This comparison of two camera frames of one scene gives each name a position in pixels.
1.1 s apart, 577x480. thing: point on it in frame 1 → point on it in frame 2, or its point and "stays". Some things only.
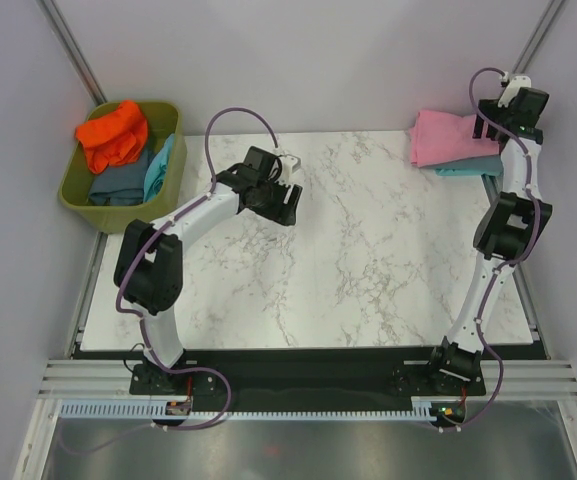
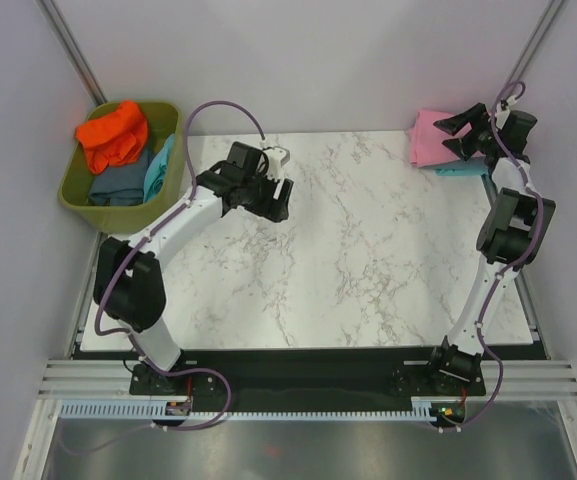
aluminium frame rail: (111, 380) stays
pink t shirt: (440, 137) stays
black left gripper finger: (294, 200) → (282, 194)
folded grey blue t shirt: (485, 165) stays
